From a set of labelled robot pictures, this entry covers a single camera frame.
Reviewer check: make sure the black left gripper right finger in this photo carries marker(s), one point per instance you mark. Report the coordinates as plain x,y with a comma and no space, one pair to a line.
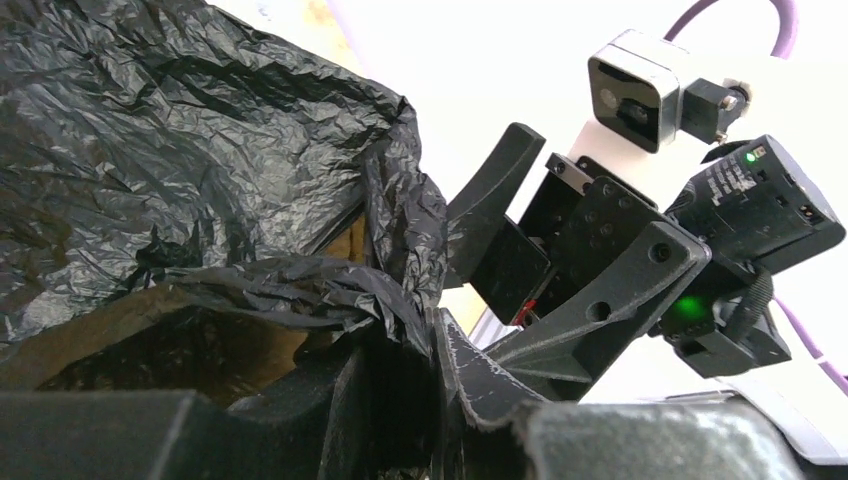
494,427

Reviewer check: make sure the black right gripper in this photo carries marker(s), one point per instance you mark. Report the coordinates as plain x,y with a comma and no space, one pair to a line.
589,268

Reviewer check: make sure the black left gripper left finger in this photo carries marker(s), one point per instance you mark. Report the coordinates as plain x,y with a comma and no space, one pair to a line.
347,415

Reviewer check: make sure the black plastic trash bag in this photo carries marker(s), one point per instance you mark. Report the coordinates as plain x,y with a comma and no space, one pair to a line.
179,190

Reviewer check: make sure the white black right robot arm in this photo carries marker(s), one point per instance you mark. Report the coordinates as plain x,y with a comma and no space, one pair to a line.
759,215

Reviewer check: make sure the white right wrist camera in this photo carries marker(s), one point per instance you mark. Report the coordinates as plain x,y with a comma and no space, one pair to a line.
646,90

